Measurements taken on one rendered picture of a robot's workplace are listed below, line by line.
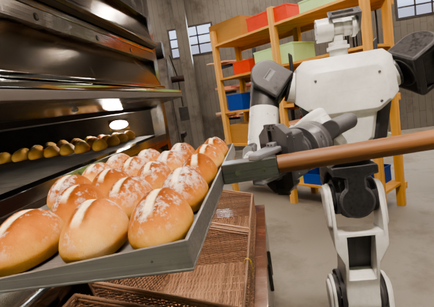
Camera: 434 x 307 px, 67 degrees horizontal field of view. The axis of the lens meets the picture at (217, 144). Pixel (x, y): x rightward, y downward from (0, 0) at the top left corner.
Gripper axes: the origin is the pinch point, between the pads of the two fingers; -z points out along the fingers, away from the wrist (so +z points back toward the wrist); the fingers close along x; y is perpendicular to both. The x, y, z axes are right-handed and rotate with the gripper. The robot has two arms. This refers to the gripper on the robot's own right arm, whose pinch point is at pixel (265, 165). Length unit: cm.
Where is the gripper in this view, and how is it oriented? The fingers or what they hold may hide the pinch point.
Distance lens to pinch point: 55.1
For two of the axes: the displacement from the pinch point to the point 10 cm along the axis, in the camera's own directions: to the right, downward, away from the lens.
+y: -7.3, 0.5, 6.8
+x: 1.8, 9.7, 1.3
